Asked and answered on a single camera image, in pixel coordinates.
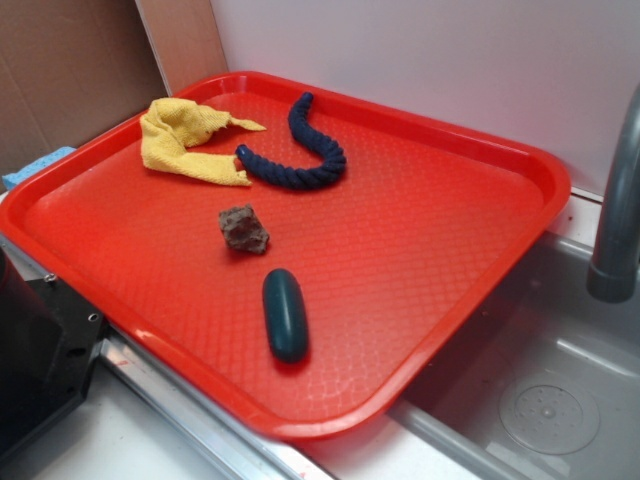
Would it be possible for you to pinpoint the dark green plastic pickle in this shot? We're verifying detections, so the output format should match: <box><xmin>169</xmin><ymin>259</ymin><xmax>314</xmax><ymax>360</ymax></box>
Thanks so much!
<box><xmin>262</xmin><ymin>268</ymin><xmax>309</xmax><ymax>364</ymax></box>

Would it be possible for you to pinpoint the yellow knitted cloth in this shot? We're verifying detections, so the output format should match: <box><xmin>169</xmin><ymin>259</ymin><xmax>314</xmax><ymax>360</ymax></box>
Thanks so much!
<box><xmin>139</xmin><ymin>97</ymin><xmax>266</xmax><ymax>187</ymax></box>

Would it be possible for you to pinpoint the grey toy sink basin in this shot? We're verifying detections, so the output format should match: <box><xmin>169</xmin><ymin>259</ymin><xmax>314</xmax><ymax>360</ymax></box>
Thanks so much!
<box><xmin>391</xmin><ymin>234</ymin><xmax>639</xmax><ymax>479</ymax></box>

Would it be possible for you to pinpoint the blue sponge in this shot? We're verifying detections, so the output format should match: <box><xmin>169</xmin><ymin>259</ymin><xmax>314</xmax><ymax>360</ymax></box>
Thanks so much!
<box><xmin>1</xmin><ymin>146</ymin><xmax>76</xmax><ymax>191</ymax></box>

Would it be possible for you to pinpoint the brown cardboard panel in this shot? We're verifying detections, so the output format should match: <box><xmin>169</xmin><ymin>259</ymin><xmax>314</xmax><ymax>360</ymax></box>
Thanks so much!
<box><xmin>1</xmin><ymin>1</ymin><xmax>227</xmax><ymax>174</ymax></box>

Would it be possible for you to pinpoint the red plastic tray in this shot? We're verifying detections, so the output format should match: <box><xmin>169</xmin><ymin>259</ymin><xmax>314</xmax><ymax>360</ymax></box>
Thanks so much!
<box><xmin>1</xmin><ymin>89</ymin><xmax>570</xmax><ymax>440</ymax></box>

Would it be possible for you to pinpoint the brown sponge cube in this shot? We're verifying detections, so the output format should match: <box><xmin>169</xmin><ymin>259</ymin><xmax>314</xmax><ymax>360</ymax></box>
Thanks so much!
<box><xmin>218</xmin><ymin>204</ymin><xmax>270</xmax><ymax>255</ymax></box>

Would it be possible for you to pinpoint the navy blue twisted rope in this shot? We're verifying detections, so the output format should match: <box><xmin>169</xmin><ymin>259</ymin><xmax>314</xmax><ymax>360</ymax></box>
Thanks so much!
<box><xmin>234</xmin><ymin>91</ymin><xmax>348</xmax><ymax>191</ymax></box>

